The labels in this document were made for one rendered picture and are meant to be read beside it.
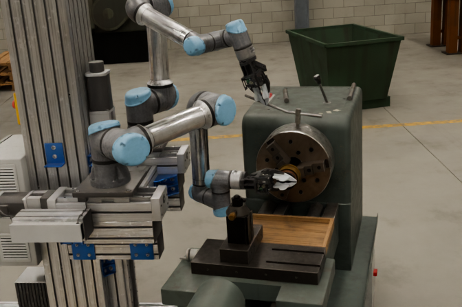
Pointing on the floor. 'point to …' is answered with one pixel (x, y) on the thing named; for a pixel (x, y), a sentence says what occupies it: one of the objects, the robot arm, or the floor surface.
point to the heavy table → (449, 17)
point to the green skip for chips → (347, 59)
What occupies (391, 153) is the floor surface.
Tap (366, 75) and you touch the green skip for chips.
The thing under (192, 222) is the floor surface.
